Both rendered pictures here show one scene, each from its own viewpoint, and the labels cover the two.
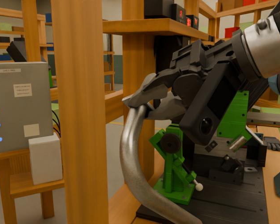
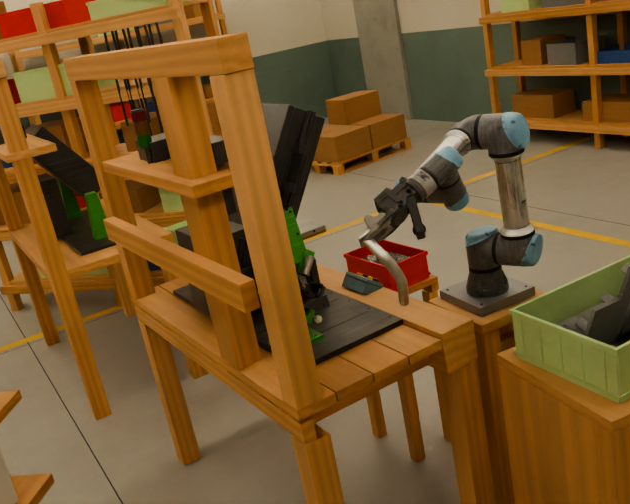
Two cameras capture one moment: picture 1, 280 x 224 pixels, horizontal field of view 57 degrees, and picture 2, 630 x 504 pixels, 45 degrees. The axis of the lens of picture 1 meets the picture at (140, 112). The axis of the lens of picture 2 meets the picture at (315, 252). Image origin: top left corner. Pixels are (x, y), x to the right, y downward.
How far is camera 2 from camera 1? 1.84 m
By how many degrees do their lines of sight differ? 49
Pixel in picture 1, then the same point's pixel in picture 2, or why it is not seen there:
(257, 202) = (359, 306)
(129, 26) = (226, 182)
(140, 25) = not seen: hidden behind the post
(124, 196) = (262, 373)
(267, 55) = (430, 188)
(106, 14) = not seen: outside the picture
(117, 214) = not seen: hidden behind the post
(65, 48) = (268, 223)
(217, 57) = (402, 194)
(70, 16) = (269, 195)
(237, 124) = (296, 246)
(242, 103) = (291, 222)
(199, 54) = (397, 196)
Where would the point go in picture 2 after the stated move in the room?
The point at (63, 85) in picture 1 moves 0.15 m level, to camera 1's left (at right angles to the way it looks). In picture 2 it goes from (271, 256) to (235, 278)
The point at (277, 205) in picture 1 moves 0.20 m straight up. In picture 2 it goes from (372, 299) to (363, 249)
